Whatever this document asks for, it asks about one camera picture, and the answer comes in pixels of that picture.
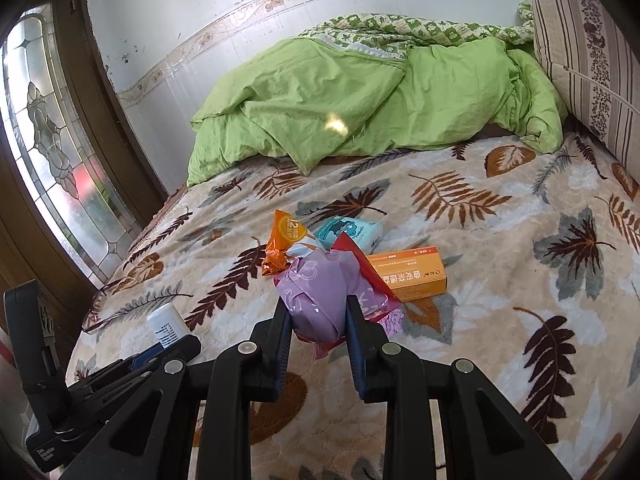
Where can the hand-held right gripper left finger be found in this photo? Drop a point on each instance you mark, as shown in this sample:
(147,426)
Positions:
(282,346)

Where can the crumpled white wrapper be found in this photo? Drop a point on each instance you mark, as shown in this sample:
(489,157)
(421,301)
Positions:
(302,250)

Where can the brown wooden window frame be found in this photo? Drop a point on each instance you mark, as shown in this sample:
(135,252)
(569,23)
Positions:
(115,125)

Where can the orange cardboard box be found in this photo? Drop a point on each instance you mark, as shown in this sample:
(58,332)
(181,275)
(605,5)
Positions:
(415,275)

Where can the orange snack packet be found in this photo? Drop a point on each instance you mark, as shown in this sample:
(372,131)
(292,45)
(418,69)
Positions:
(285,240)

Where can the leaf print blanket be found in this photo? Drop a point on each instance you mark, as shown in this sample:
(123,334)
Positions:
(500,260)

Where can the purple plastic packet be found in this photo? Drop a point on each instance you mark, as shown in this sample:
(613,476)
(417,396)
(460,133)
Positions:
(317,295)

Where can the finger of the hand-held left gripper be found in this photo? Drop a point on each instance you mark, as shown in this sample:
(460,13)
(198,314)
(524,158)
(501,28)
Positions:
(115,385)
(175,350)

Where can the stained glass window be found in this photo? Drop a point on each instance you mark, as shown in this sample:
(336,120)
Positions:
(50,135)

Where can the teal tissue packet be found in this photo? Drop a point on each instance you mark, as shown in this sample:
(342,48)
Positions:
(345,230)

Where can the white plastic bottle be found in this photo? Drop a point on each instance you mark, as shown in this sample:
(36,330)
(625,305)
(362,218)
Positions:
(167,322)

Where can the green patterned quilt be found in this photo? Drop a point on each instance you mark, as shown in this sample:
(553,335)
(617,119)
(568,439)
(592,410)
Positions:
(400,27)

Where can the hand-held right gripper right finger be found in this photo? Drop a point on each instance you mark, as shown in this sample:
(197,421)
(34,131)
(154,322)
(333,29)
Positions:
(358,357)

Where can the striped beige cushion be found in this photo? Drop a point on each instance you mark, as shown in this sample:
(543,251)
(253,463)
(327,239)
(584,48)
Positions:
(585,50)

